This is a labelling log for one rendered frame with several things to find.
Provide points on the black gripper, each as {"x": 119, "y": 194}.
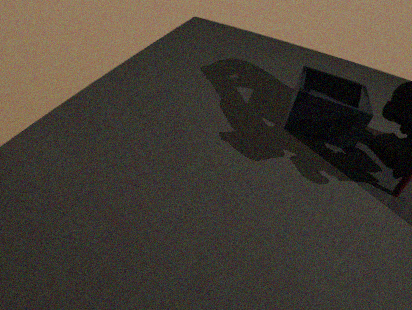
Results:
{"x": 394, "y": 152}

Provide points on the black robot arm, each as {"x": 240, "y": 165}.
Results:
{"x": 399, "y": 109}

